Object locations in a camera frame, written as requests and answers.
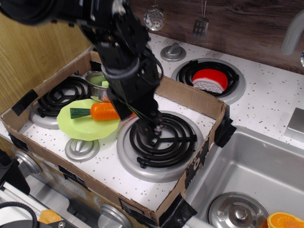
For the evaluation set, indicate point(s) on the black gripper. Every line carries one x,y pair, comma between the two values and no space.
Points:
135,94

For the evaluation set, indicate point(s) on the orange toy carrot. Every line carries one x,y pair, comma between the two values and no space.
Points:
98,112

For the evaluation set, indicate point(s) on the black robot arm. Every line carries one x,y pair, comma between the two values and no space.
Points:
128,64

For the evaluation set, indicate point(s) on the light green plastic plate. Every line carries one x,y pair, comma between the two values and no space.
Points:
84,128

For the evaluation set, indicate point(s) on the front right black burner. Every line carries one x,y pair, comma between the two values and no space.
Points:
167,157

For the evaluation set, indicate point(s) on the black burner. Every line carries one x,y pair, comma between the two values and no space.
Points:
167,157
44,112
236,82

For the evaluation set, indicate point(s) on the back right black burner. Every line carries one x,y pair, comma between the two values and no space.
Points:
236,82

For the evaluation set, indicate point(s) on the green toy vegetable in pot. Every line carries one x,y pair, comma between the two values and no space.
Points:
105,84

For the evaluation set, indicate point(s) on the red white toy cheese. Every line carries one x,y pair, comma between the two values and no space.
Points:
210,80

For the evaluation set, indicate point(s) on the small steel pot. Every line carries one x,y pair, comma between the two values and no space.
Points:
97,92

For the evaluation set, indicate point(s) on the back silver stove knob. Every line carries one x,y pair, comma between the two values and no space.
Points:
173,53

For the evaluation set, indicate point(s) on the silver stove knob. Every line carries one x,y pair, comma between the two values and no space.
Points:
81,151
173,53

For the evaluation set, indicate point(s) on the front silver stove knob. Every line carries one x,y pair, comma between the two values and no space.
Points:
81,151

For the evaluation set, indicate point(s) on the brown cardboard fence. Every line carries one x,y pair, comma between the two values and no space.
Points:
146,204

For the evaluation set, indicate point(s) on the silver oven knob right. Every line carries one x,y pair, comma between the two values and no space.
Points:
110,217

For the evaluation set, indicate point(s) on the silver oven knob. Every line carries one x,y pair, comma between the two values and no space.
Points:
110,217
27,165

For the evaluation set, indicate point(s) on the hanging silver spatula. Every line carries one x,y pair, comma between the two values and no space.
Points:
200,28

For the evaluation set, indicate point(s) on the steel sink basin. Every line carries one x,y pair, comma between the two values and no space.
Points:
264,168

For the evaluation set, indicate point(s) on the hanging silver strainer ladle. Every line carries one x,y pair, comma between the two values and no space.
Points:
155,17

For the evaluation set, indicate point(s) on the front left black burner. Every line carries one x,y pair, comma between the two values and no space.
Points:
44,112

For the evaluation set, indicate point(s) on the silver pot lid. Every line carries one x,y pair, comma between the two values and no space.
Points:
236,210

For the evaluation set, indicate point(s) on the silver oven knob left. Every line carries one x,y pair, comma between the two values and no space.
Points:
27,165

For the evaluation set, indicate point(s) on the orange slice toy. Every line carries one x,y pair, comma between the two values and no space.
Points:
282,220

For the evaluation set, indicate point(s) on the silver faucet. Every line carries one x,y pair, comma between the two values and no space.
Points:
293,35

